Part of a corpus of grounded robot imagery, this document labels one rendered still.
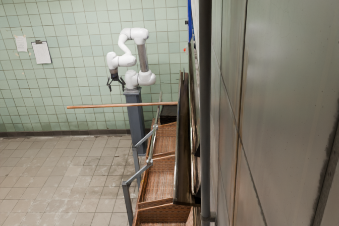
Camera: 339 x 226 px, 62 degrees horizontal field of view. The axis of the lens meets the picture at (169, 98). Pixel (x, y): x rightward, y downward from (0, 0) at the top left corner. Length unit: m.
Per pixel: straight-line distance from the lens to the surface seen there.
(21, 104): 4.96
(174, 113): 3.42
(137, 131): 3.91
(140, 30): 3.25
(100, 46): 4.08
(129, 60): 2.79
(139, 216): 2.51
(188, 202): 1.57
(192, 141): 1.40
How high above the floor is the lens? 2.56
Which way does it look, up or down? 27 degrees down
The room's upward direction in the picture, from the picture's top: 4 degrees counter-clockwise
